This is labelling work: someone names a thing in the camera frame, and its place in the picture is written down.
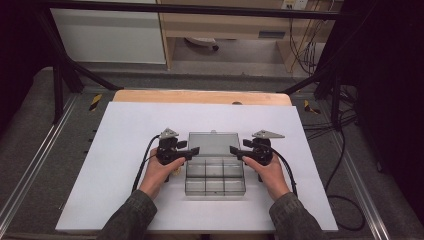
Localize right hand-held gripper cable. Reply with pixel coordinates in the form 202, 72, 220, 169
270, 109, 366, 232

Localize person's right hand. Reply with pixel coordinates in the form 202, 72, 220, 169
241, 153, 292, 202

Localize white board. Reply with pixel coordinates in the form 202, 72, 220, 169
54, 101, 339, 233

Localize white wall socket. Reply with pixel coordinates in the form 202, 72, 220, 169
281, 0, 309, 10

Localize clear grey compartment box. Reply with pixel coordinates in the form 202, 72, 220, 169
184, 130, 247, 198

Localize wooden table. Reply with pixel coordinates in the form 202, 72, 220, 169
112, 89, 293, 107

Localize yellow black tape strip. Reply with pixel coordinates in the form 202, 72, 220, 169
88, 93, 103, 112
303, 99, 321, 115

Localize left hand-held gripper cable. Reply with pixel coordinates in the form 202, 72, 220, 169
132, 134, 161, 194

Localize aluminium floor rail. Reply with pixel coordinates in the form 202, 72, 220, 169
0, 94, 79, 228
333, 133, 391, 240

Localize hand-held gripper cable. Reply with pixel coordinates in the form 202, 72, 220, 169
132, 134, 161, 194
270, 109, 366, 232

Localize light wooden desk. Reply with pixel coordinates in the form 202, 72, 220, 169
156, 0, 344, 73

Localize person's left hand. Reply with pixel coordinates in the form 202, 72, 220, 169
137, 147, 187, 201

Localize bundle of hanging cables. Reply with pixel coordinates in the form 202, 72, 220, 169
288, 16, 321, 76

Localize chair base with caster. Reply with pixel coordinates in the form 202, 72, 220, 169
184, 37, 220, 52

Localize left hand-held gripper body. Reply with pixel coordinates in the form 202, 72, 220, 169
156, 127, 180, 166

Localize black metal frame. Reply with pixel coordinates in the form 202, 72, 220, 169
33, 0, 354, 131

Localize black floor cables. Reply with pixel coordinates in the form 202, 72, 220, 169
301, 84, 359, 141

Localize white cabinet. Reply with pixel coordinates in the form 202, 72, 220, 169
51, 8, 167, 65

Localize black curtain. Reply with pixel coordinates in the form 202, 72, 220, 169
0, 0, 64, 131
316, 0, 424, 218

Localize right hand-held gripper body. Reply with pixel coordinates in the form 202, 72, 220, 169
251, 129, 286, 167

